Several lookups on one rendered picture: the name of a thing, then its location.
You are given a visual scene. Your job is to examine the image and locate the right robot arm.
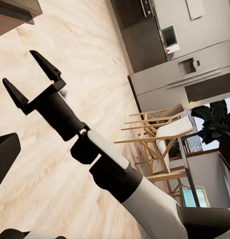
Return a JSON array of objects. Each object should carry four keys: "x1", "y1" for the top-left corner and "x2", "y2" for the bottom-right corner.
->
[{"x1": 2, "y1": 50, "x2": 230, "y2": 239}]

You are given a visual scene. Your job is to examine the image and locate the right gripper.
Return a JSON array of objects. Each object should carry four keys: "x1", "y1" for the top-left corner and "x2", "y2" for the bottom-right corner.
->
[{"x1": 2, "y1": 50, "x2": 74, "y2": 129}]

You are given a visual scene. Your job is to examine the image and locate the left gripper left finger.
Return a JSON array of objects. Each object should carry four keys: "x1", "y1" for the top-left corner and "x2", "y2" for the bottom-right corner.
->
[{"x1": 0, "y1": 132, "x2": 21, "y2": 184}]

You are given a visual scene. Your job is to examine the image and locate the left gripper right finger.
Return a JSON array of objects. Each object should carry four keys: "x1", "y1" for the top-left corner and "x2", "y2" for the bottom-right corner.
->
[{"x1": 219, "y1": 132, "x2": 230, "y2": 166}]

